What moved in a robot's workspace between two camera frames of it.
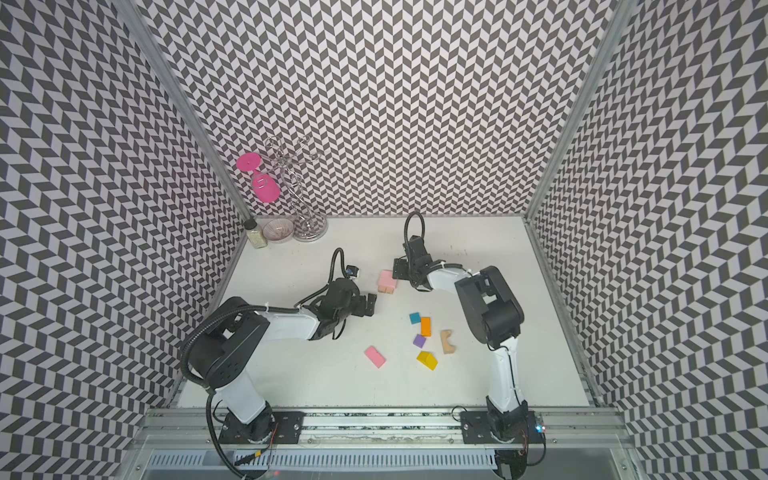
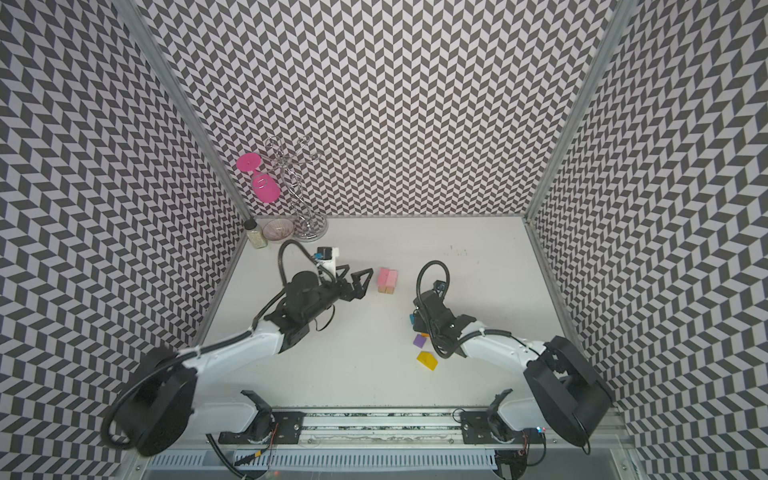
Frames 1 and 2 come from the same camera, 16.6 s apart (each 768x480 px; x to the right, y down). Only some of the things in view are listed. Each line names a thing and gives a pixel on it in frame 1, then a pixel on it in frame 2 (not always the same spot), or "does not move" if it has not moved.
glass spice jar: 255,235 does not move
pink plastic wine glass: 265,188 does not move
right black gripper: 403,268 -> 421,318
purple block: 419,341 does not move
